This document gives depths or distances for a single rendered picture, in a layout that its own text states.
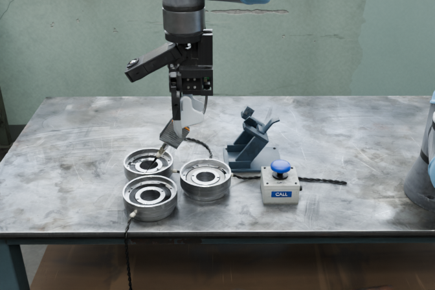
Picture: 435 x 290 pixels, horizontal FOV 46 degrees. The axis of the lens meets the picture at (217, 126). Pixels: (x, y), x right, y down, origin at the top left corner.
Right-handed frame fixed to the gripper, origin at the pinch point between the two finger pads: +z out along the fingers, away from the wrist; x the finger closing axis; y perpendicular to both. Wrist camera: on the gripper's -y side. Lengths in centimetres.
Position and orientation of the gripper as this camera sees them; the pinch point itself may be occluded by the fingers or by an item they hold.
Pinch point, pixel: (177, 128)
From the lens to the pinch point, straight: 102.0
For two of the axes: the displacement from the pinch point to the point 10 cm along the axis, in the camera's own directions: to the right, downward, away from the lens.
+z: 0.0, 8.8, 4.7
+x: -0.3, -4.7, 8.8
